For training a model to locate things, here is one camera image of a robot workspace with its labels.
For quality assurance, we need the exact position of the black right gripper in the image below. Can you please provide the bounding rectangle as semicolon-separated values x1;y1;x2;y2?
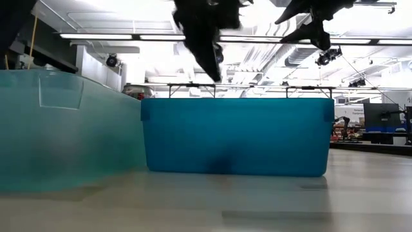
274;0;356;52

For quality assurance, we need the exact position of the black ceiling spotlight cluster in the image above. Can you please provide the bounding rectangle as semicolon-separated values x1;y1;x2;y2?
315;47;342;67

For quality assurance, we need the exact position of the teal green plastic bin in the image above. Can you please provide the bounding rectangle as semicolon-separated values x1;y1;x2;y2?
0;68;148;194

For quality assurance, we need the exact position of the black bracket frame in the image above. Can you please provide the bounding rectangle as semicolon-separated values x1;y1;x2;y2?
167;82;216;99
285;85;333;99

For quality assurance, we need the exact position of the blue plastic bin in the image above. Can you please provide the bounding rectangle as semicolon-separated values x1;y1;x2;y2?
140;97;335;177

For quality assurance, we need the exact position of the silver ventilation duct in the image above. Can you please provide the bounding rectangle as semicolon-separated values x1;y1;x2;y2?
285;44;323;68

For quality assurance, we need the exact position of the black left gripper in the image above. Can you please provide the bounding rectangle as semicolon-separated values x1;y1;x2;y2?
172;0;254;83

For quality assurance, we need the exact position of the thin rail with light strips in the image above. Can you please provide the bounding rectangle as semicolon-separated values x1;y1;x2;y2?
127;82;412;92

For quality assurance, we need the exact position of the black rail with light strips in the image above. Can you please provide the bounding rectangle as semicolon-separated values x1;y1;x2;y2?
59;32;412;46

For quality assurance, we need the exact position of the black desk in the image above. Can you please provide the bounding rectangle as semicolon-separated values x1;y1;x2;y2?
363;130;412;155

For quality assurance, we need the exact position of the silver drink can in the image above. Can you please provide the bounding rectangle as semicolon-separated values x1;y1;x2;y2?
121;84;156;101

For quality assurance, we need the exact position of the white printed sign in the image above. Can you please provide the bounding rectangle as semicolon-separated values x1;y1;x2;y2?
334;104;364;125

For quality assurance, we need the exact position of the large black monitor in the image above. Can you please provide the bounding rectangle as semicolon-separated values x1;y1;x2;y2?
363;102;402;133

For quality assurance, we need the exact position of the black ceiling track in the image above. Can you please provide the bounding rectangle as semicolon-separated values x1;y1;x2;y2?
353;0;398;14

